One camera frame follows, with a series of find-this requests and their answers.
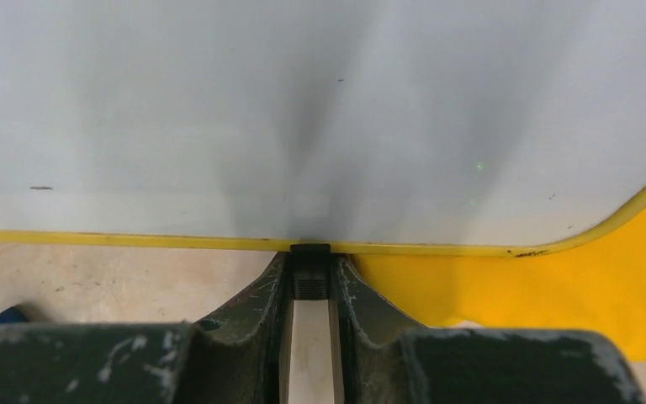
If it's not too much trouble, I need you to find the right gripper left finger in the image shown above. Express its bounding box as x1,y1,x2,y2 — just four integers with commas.
0,252,290,403

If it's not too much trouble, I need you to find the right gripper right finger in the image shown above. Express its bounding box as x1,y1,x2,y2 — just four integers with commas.
329,256,646,403

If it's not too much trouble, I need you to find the white marker pen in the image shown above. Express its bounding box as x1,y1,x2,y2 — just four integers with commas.
0,306,31,326

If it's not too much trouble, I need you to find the black whiteboard clip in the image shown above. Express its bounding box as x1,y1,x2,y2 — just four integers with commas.
287,243,333,301

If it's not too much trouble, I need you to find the yellow-framed whiteboard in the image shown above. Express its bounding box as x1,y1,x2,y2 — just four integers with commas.
0,1,646,257

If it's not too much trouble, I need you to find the yellow t-shirt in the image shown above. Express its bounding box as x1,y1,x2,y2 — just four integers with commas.
358,209,646,361

